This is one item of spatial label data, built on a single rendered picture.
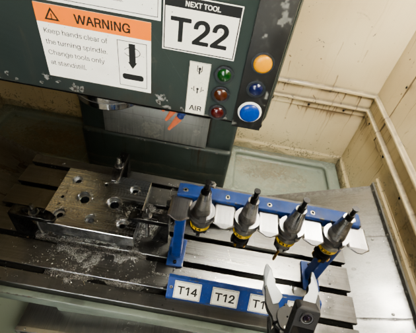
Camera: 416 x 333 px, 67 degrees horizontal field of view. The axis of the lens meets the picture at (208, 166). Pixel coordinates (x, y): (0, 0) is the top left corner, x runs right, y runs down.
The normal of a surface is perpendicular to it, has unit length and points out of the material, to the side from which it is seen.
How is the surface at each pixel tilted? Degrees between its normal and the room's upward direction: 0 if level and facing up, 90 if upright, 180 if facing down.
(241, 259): 0
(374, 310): 24
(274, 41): 90
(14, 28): 90
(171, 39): 90
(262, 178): 0
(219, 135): 90
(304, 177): 0
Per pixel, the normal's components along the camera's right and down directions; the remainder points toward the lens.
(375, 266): -0.28, -0.71
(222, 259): 0.13, -0.69
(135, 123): -0.13, 0.69
